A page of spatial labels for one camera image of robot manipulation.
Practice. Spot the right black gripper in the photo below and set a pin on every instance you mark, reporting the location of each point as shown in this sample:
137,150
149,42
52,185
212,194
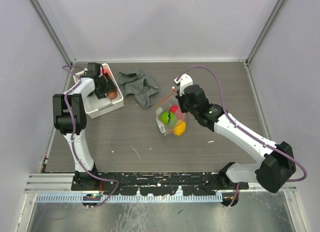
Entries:
180,99

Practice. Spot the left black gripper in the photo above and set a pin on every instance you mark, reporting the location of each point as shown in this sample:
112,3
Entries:
109,87

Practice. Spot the brown passion fruit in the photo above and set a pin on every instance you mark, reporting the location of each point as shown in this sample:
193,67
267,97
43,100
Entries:
112,95

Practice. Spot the red apple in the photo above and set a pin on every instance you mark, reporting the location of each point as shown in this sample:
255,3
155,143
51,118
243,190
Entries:
175,109

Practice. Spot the clear zip top bag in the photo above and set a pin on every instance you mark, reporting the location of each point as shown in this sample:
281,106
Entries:
164,105

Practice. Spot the green striped melon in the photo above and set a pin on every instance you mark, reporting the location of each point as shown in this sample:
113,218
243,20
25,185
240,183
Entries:
168,118

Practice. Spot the yellow lemon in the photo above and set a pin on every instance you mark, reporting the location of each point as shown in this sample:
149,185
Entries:
179,128

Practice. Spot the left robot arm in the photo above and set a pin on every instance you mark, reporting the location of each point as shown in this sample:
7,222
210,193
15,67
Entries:
70,119

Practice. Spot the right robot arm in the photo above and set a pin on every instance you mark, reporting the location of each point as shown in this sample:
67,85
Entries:
272,167

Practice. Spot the peach fruit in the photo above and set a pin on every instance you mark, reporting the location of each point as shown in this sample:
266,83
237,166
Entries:
105,72

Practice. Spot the white perforated plastic basket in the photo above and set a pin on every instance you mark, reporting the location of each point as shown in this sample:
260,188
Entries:
93,106

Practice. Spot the grey crumpled cloth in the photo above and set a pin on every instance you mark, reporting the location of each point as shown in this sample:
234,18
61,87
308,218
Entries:
138,84

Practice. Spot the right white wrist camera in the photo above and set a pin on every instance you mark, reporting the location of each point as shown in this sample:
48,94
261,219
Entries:
183,82

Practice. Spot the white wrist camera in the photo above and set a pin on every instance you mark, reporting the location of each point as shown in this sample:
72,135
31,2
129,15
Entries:
183,82
94,70

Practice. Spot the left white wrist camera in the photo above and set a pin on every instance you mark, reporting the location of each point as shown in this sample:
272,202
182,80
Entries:
94,70

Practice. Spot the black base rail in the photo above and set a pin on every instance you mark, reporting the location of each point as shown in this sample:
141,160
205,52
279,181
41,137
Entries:
156,184

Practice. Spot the white slotted cable duct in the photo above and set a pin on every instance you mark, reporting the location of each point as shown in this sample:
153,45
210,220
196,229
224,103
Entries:
85,198

